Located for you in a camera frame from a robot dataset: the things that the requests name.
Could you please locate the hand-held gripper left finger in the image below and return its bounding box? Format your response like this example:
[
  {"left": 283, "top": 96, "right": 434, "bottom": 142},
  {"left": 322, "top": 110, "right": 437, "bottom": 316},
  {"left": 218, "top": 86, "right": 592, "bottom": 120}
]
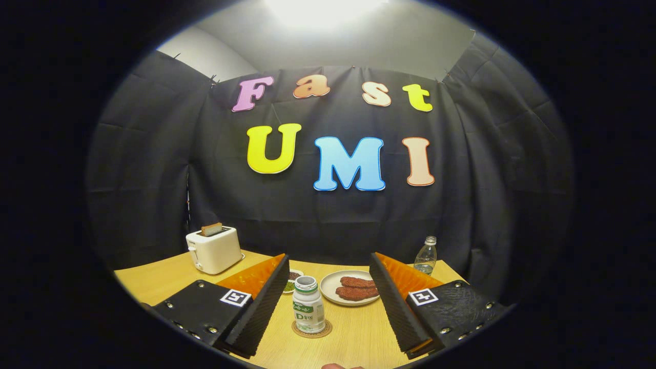
[{"left": 153, "top": 254, "right": 291, "bottom": 359}]

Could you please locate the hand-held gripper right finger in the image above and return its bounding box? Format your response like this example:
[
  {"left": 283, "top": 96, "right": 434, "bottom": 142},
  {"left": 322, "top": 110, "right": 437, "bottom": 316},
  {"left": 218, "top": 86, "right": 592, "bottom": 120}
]
[{"left": 369, "top": 252, "right": 510, "bottom": 359}]

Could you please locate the white juice bottle green label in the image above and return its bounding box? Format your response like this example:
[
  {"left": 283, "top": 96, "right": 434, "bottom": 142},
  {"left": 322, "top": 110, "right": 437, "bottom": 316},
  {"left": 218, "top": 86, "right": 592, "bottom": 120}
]
[{"left": 292, "top": 276, "right": 326, "bottom": 334}]

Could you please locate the round wooden coaster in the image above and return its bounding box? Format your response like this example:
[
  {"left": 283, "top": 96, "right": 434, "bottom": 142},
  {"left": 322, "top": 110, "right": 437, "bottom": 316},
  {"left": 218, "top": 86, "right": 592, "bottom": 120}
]
[{"left": 292, "top": 319, "right": 333, "bottom": 339}]

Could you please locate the clear plastic water bottle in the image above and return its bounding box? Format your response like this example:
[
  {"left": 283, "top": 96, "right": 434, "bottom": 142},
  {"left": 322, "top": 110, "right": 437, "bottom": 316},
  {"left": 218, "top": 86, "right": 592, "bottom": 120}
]
[{"left": 414, "top": 236, "right": 438, "bottom": 276}]

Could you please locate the white divided snack dish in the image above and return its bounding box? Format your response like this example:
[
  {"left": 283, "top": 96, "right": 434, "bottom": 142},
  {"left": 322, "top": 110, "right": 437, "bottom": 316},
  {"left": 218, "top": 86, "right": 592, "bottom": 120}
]
[{"left": 282, "top": 269, "right": 304, "bottom": 295}]

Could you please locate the wooden table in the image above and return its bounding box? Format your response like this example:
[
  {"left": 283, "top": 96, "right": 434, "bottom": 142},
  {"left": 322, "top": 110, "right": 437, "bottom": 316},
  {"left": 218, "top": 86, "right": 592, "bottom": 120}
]
[{"left": 114, "top": 250, "right": 467, "bottom": 369}]

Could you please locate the round beige plate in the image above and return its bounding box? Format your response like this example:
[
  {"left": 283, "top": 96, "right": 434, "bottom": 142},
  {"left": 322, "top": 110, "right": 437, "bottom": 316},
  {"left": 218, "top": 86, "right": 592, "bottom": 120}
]
[{"left": 320, "top": 270, "right": 381, "bottom": 307}]

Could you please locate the cream toaster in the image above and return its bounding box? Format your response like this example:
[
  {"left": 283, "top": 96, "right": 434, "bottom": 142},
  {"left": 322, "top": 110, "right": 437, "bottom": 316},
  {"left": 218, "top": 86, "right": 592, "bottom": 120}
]
[{"left": 186, "top": 227, "right": 243, "bottom": 275}]

